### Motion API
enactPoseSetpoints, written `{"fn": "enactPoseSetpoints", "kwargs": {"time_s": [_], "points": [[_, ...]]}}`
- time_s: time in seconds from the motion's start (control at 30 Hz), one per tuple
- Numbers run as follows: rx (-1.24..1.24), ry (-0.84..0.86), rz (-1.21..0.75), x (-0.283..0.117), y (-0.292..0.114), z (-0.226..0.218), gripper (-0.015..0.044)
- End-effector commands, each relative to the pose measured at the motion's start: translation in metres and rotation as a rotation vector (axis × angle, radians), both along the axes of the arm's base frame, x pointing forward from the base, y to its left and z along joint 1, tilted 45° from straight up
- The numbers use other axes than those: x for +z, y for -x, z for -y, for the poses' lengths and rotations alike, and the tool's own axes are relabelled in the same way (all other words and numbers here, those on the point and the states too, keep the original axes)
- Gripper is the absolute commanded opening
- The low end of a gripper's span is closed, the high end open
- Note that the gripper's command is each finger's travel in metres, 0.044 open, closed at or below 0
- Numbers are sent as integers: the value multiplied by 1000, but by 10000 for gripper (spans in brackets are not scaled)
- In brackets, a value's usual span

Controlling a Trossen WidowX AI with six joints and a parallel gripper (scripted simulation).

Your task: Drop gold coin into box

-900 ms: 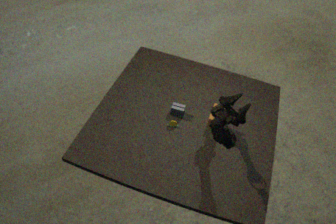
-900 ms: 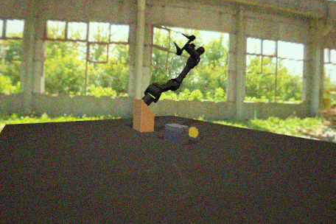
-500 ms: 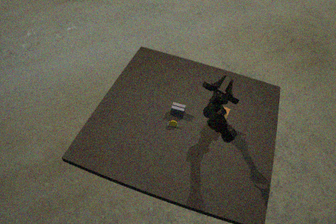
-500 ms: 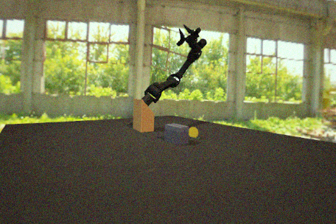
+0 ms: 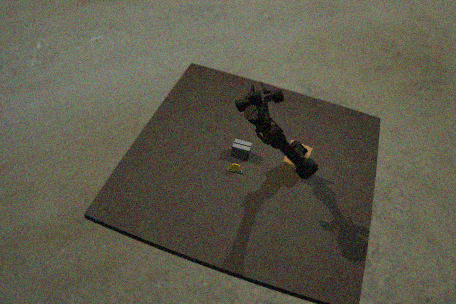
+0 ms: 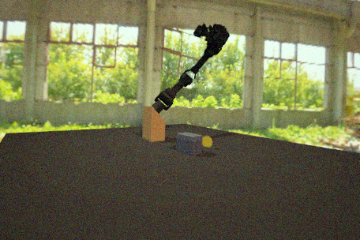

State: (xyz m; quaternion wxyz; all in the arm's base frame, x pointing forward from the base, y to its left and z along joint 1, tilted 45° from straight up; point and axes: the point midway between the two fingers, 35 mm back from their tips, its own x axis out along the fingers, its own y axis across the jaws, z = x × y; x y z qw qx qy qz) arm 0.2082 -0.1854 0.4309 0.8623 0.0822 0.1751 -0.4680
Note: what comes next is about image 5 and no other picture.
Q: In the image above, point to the gold coin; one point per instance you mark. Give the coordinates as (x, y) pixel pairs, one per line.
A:
(235, 167)

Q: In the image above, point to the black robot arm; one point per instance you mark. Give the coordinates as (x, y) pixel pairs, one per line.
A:
(274, 135)

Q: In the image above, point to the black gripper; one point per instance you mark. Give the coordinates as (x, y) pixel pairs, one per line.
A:
(275, 95)

